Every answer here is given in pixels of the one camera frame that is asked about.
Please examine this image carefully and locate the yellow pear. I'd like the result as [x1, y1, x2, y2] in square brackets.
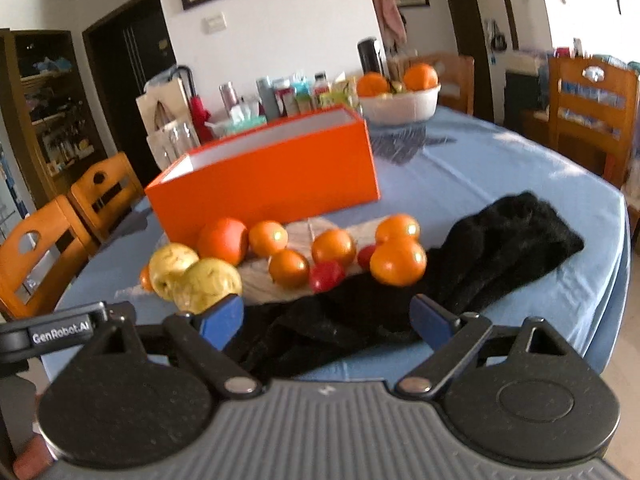
[149, 243, 200, 301]
[172, 258, 243, 314]

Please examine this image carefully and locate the small tangerine far left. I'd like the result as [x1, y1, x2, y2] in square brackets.
[139, 266, 154, 292]

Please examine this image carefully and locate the wooden chair near left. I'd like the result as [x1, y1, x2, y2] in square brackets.
[1, 195, 98, 321]

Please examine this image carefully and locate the large orange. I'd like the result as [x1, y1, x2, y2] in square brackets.
[196, 218, 248, 266]

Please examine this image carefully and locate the black knitted cloth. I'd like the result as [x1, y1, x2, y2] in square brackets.
[224, 192, 585, 382]

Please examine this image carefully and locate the tangerine beside large orange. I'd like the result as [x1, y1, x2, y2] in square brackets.
[248, 220, 288, 258]

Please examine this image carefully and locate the red cherry tomato right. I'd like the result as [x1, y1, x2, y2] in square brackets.
[357, 244, 376, 272]

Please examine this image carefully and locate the red cherry tomato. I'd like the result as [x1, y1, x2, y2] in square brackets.
[357, 244, 376, 272]
[309, 261, 346, 294]

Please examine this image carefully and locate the red cherry tomato front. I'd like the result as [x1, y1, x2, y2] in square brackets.
[309, 261, 346, 294]

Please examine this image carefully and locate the blue tablecloth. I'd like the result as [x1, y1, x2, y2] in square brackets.
[56, 108, 631, 385]

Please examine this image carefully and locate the clear glass jar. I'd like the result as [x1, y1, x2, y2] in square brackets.
[169, 122, 198, 157]

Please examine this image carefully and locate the orange cardboard box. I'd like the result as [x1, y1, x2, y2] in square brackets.
[145, 106, 381, 246]

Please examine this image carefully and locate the green tissue box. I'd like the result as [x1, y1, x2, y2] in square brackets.
[205, 115, 267, 139]

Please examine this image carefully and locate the red folded umbrella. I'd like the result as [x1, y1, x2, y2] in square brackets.
[176, 65, 213, 144]

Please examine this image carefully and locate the white fruit bowl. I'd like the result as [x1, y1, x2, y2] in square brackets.
[359, 86, 440, 126]

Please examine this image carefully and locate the paper shopping bag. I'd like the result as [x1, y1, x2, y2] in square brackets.
[134, 65, 202, 172]

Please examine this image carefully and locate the pink water bottle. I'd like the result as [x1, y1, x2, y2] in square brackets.
[219, 81, 240, 115]

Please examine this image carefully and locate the red label jar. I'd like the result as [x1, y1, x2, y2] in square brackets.
[272, 78, 299, 117]

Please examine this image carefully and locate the wooden display cabinet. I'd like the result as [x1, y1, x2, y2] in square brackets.
[1, 29, 106, 208]

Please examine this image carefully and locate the grey tall bottle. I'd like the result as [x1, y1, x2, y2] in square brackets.
[256, 77, 280, 122]

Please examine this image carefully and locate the orange in bowl right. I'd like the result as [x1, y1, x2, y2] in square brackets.
[402, 63, 439, 92]

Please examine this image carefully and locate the orange in bowl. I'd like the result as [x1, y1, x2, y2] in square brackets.
[402, 63, 439, 92]
[356, 72, 392, 99]

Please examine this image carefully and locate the orange in bowl left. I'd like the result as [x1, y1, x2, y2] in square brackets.
[356, 72, 392, 99]

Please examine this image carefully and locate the wooden chair right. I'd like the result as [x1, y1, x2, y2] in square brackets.
[548, 58, 639, 188]

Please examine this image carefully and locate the dark cap medicine bottle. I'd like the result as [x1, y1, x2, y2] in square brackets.
[312, 72, 330, 108]

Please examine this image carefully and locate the black thermos bottle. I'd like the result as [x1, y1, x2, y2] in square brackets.
[357, 37, 384, 75]

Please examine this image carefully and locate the pink hanging cloth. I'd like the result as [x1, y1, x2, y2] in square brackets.
[372, 0, 407, 53]

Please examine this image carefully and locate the white wall switch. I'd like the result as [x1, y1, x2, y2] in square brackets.
[202, 12, 227, 35]

